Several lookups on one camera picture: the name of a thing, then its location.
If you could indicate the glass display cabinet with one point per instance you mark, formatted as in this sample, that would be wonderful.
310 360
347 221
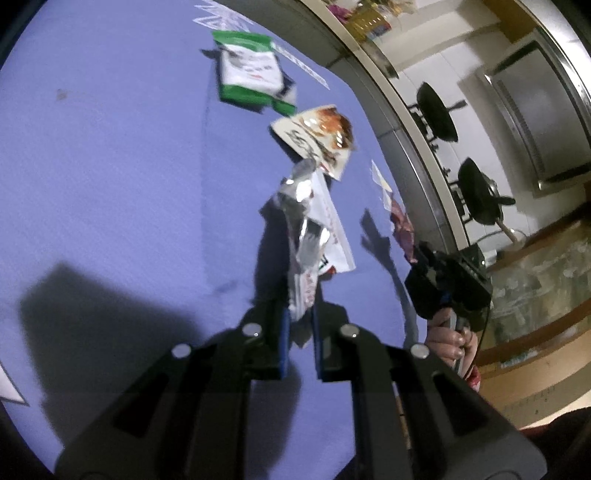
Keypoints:
540 286

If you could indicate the black wok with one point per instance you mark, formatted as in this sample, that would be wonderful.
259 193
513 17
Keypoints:
434 110
480 191

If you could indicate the white snack packet food picture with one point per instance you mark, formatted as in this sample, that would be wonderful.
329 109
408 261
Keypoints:
318 134

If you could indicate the person's right hand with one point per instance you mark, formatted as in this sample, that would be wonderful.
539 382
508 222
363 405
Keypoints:
448 344

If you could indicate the red wrapper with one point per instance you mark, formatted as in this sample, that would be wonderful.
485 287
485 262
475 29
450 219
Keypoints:
401 226

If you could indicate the gas stove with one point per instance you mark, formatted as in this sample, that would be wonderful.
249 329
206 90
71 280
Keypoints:
450 175

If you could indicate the steel range hood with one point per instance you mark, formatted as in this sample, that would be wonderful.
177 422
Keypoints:
531 101

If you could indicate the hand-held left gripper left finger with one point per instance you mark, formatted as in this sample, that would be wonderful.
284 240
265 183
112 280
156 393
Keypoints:
284 332

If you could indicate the silver white foil wrapper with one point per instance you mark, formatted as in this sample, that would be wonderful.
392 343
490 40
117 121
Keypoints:
300 230

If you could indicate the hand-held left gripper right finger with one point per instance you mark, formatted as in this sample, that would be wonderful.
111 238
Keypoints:
317 341

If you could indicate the green white packet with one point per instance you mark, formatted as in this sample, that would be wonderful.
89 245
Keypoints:
249 69

